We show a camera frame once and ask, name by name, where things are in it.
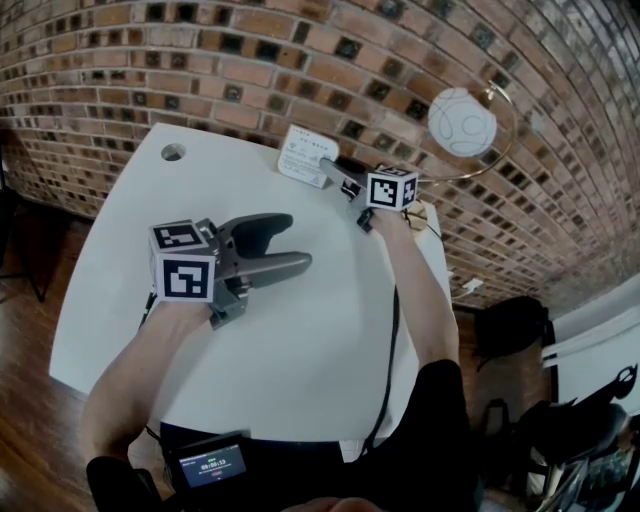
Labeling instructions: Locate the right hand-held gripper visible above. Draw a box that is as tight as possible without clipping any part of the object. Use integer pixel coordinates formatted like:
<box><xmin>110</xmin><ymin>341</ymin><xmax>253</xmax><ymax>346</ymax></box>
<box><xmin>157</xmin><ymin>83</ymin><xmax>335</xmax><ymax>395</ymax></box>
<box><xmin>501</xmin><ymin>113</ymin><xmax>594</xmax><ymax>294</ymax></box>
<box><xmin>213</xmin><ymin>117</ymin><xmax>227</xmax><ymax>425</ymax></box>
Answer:
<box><xmin>318</xmin><ymin>158</ymin><xmax>420</xmax><ymax>234</ymax></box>

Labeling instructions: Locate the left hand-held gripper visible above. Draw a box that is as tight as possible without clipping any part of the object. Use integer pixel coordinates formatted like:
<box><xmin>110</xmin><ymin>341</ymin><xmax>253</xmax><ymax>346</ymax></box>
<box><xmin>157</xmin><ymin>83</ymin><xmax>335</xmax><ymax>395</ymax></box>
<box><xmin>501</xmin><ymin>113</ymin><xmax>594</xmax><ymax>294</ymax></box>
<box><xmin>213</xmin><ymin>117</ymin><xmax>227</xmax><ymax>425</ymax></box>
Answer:
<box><xmin>148</xmin><ymin>212</ymin><xmax>314</xmax><ymax>331</ymax></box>

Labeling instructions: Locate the white table card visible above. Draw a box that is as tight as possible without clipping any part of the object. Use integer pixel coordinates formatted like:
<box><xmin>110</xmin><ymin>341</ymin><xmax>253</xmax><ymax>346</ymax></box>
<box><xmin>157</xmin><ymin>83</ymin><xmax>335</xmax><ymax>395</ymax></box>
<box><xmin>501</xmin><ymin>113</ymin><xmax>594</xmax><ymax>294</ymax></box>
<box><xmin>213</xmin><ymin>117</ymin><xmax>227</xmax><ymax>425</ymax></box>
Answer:
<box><xmin>276</xmin><ymin>123</ymin><xmax>339</xmax><ymax>190</ymax></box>

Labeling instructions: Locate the person's right forearm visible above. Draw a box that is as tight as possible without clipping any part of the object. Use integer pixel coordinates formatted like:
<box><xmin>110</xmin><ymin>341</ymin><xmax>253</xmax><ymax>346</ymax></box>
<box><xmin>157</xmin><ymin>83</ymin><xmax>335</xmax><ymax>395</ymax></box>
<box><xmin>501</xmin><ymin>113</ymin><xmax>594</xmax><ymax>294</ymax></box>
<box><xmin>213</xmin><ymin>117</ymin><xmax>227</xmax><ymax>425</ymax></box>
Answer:
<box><xmin>377</xmin><ymin>209</ymin><xmax>461</xmax><ymax>374</ymax></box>

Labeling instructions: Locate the person's left forearm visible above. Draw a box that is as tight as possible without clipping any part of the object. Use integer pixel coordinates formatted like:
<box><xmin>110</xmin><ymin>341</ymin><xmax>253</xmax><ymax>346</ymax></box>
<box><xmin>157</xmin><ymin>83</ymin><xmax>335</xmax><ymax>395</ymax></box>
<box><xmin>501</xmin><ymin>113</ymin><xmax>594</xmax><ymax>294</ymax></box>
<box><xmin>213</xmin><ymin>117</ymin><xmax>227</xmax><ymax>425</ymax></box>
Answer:
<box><xmin>80</xmin><ymin>299</ymin><xmax>214</xmax><ymax>481</ymax></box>

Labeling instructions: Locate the gold lamp with white globe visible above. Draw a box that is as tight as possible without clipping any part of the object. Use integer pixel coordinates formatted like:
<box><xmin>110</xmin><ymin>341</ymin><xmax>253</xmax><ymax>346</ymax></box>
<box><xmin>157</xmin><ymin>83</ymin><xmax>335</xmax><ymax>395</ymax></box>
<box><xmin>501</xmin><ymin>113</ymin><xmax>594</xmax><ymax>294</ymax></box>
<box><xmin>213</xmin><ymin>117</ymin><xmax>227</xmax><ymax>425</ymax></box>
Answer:
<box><xmin>399</xmin><ymin>82</ymin><xmax>519</xmax><ymax>234</ymax></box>

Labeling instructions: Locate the black backpack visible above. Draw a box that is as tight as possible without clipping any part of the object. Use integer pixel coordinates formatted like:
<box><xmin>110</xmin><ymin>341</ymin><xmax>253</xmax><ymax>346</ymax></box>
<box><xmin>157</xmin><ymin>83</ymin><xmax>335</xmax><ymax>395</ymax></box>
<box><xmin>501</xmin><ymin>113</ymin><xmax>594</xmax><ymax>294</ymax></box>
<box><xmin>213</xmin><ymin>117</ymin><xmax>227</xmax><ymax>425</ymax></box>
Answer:
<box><xmin>472</xmin><ymin>294</ymin><xmax>556</xmax><ymax>371</ymax></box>

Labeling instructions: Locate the white poster board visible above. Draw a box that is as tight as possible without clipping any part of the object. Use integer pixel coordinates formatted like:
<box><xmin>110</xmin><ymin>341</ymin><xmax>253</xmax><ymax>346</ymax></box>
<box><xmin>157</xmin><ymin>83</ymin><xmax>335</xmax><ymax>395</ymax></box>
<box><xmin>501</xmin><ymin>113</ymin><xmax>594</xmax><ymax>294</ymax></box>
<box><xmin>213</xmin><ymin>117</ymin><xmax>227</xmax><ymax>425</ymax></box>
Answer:
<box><xmin>539</xmin><ymin>304</ymin><xmax>640</xmax><ymax>421</ymax></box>

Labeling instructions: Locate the black office chair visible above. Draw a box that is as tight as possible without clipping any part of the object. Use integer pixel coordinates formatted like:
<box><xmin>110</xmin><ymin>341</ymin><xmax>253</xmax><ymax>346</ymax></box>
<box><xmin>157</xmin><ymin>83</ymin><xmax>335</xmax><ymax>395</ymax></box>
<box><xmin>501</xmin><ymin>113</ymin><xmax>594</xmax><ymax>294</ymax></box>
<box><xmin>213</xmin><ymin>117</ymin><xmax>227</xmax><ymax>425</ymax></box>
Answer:
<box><xmin>482</xmin><ymin>397</ymin><xmax>640</xmax><ymax>512</ymax></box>

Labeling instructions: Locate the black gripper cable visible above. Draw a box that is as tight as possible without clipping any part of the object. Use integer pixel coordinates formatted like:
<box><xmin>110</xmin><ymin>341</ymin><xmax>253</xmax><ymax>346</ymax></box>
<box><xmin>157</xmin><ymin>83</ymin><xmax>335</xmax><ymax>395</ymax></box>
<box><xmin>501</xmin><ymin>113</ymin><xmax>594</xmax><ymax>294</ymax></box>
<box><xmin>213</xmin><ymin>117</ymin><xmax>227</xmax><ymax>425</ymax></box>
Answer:
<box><xmin>362</xmin><ymin>284</ymin><xmax>401</xmax><ymax>456</ymax></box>

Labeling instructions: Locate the white charger with cable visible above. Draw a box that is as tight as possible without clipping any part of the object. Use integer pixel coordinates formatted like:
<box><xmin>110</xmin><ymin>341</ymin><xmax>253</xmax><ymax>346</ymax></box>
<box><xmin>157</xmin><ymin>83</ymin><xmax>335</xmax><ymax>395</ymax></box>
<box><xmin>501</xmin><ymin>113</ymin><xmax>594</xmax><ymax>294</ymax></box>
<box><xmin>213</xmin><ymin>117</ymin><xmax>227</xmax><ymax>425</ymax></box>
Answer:
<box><xmin>449</xmin><ymin>277</ymin><xmax>485</xmax><ymax>301</ymax></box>

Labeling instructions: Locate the black recorder with screen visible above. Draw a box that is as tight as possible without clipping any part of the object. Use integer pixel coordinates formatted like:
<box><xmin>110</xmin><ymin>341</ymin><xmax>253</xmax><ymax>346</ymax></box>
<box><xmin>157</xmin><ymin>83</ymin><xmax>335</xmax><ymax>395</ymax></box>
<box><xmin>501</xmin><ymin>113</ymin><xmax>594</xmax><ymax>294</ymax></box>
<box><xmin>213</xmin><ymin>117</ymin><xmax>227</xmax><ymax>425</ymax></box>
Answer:
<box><xmin>167</xmin><ymin>430</ymin><xmax>251</xmax><ymax>494</ymax></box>

